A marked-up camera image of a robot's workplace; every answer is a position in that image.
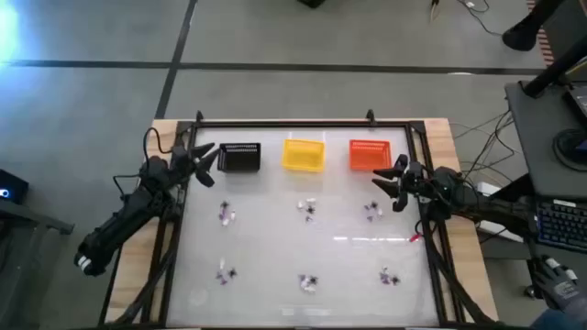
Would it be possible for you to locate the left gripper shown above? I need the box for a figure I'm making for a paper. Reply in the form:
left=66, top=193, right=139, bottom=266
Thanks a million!
left=168, top=137, right=221, bottom=184

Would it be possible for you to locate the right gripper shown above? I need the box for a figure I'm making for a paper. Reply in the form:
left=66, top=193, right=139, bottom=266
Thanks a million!
left=371, top=154, right=432, bottom=205

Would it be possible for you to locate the orange plastic basket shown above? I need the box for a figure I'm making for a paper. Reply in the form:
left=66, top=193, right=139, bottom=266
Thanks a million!
left=348, top=138, right=393, bottom=173

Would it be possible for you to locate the black plastic basket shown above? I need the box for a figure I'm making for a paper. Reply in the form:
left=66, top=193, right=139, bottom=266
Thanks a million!
left=216, top=141, right=262, bottom=174

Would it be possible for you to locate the yellow plastic basket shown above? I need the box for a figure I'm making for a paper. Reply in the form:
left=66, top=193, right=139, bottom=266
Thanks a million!
left=281, top=138, right=327, bottom=174

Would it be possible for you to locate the white power adapter box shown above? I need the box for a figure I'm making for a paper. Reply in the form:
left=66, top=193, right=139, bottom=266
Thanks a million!
left=476, top=181, right=502, bottom=197

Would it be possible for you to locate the white paper sheet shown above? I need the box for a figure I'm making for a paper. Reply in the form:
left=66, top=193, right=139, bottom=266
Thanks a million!
left=479, top=219, right=524, bottom=244

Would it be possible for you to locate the black desk leg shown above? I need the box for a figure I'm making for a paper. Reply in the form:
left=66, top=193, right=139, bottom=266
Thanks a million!
left=485, top=173, right=536, bottom=203

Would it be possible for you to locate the dark grey desk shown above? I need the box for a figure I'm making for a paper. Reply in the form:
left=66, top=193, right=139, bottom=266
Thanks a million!
left=504, top=80, right=587, bottom=313

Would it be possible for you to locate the black backlit keyboard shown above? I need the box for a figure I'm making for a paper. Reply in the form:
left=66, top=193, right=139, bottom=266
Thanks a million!
left=534, top=197, right=587, bottom=255

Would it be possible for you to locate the round black monitor base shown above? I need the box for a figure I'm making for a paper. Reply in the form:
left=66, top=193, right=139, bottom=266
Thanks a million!
left=552, top=127, right=587, bottom=167

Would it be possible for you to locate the black diagonal stand pole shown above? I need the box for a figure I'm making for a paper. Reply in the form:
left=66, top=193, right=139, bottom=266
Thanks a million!
left=522, top=36, right=587, bottom=99

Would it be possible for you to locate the black box with blue light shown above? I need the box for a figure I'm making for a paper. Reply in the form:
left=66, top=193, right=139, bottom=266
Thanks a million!
left=0, top=168, right=30, bottom=206

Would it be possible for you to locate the person's foot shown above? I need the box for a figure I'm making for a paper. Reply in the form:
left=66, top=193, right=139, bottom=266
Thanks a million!
left=502, top=0, right=566, bottom=51

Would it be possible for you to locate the person's gloved hand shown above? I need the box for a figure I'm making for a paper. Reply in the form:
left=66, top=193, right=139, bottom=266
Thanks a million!
left=531, top=255, right=587, bottom=313

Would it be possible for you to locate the grey side table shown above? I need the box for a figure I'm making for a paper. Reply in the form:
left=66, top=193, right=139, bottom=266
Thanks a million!
left=0, top=201, right=75, bottom=330

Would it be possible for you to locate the red striped mat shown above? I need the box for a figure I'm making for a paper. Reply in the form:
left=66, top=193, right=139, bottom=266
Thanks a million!
left=526, top=0, right=557, bottom=69

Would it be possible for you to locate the black laptop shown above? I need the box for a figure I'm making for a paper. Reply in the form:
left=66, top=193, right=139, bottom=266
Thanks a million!
left=562, top=82, right=587, bottom=126

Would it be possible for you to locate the person's leg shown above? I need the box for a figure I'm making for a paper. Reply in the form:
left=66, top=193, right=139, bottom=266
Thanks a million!
left=531, top=305, right=587, bottom=330

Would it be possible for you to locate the thin black table cable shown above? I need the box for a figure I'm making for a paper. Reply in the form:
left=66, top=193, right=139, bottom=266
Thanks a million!
left=411, top=218, right=441, bottom=237

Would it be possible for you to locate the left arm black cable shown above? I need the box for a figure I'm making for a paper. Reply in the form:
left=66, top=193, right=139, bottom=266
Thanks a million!
left=112, top=126, right=174, bottom=198

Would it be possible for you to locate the black metal table frame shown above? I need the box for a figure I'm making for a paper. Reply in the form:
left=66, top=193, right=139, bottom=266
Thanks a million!
left=98, top=117, right=499, bottom=329

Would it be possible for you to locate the black floor cable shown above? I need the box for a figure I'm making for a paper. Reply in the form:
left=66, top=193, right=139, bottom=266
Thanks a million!
left=462, top=108, right=517, bottom=184
left=451, top=119, right=524, bottom=157

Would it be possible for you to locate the white charger cable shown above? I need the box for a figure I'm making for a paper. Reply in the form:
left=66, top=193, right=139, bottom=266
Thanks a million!
left=456, top=0, right=504, bottom=38

